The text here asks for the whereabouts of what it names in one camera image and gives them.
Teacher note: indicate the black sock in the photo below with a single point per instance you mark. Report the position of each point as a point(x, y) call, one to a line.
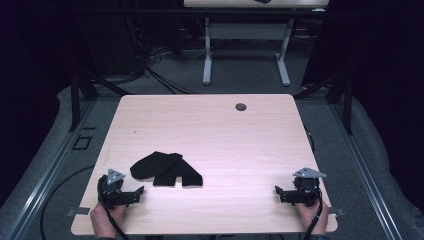
point(190, 176)
point(151, 166)

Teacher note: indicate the white-legged desk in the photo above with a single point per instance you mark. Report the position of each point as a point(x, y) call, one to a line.
point(246, 31)

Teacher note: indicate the black metal frame stand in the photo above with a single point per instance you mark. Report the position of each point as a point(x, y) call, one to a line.
point(347, 106)
point(75, 100)

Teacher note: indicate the person's left hand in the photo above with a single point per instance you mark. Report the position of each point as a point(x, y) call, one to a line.
point(103, 220)

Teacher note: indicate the aluminium floor rail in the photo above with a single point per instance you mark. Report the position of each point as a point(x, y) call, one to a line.
point(50, 173)
point(366, 180)

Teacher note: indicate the person's right hand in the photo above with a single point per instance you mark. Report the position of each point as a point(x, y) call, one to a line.
point(311, 218)

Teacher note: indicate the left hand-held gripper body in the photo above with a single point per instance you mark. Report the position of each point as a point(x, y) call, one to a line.
point(111, 195)

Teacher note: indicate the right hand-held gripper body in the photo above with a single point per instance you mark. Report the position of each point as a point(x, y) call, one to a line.
point(305, 193)

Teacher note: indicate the grey metal table bracket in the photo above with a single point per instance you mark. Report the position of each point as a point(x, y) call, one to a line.
point(78, 211)
point(336, 211)

